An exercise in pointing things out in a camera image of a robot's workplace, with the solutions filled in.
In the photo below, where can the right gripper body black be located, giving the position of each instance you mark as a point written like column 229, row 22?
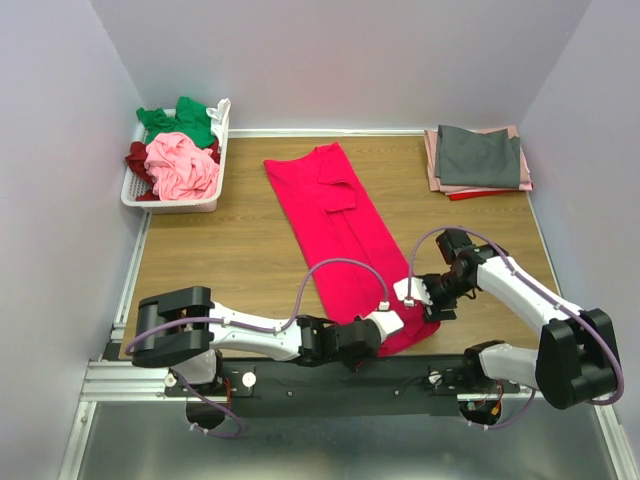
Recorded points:
column 443, row 289

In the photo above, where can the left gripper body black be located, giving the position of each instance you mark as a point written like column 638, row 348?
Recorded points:
column 353, row 363

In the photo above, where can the crimson red t shirt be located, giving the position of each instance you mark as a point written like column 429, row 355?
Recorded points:
column 332, row 216

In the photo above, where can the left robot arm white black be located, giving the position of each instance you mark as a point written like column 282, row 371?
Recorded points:
column 185, row 331

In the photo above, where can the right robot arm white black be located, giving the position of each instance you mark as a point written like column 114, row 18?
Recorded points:
column 576, row 359

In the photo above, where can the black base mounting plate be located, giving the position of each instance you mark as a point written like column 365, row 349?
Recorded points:
column 435, row 385

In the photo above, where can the folded red t shirt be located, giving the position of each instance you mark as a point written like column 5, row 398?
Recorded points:
column 463, row 195

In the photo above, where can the folded grey t shirt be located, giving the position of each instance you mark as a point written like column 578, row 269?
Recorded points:
column 467, row 158

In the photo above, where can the folded dusty pink t shirt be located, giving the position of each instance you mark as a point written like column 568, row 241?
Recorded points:
column 430, row 139

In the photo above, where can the light pink t shirt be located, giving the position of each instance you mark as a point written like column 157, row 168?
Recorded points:
column 180, row 170

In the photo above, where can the white plastic laundry basket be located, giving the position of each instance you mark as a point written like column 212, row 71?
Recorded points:
column 133, row 186

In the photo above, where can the green t shirt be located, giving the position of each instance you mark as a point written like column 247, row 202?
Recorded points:
column 190, row 118

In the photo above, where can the dark red t shirt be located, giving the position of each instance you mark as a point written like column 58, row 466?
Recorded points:
column 136, row 163

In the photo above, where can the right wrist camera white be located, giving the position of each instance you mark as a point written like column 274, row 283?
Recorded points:
column 412, row 291

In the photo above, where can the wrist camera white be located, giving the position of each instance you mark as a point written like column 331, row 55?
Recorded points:
column 412, row 291
column 386, row 320

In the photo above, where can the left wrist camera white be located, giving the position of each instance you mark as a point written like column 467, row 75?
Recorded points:
column 386, row 320

